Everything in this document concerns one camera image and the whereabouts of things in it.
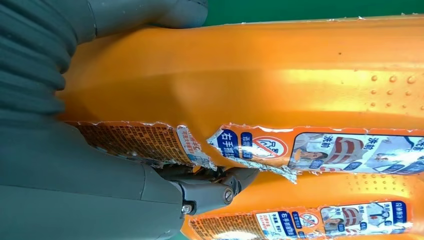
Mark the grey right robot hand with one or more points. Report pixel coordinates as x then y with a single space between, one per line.
66 185

